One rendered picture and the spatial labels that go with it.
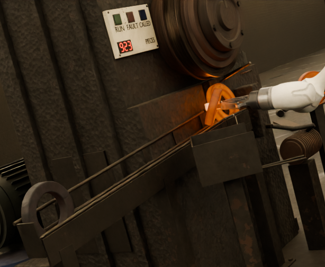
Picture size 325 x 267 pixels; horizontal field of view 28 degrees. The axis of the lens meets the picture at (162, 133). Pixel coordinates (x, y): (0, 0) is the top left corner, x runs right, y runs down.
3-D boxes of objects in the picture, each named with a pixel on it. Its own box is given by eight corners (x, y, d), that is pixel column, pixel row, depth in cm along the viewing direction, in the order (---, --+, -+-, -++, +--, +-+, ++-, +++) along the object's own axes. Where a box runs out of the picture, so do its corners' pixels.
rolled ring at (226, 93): (238, 92, 294) (232, 95, 296) (210, 76, 282) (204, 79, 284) (241, 128, 285) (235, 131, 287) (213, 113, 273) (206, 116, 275)
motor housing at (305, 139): (303, 252, 302) (274, 140, 296) (321, 235, 319) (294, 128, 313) (329, 252, 294) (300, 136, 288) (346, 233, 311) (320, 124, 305)
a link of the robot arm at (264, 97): (280, 105, 262) (266, 107, 265) (276, 83, 260) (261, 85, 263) (273, 112, 255) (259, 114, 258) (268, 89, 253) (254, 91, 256)
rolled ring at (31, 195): (62, 171, 200) (55, 172, 202) (19, 195, 186) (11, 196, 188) (82, 227, 204) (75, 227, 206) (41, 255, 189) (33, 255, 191)
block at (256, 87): (244, 140, 302) (231, 89, 299) (252, 135, 308) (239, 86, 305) (264, 137, 295) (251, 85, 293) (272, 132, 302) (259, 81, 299)
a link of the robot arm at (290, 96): (271, 110, 252) (282, 113, 264) (310, 105, 245) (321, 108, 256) (269, 82, 253) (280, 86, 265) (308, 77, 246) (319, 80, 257)
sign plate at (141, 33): (115, 59, 247) (101, 11, 245) (155, 49, 267) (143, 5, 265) (119, 58, 246) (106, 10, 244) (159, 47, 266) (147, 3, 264)
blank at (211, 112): (209, 99, 258) (217, 101, 258) (216, 80, 271) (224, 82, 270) (201, 131, 267) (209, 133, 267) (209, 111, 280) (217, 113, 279)
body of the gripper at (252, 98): (259, 112, 258) (237, 114, 262) (266, 105, 265) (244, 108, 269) (255, 93, 256) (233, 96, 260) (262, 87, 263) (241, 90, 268)
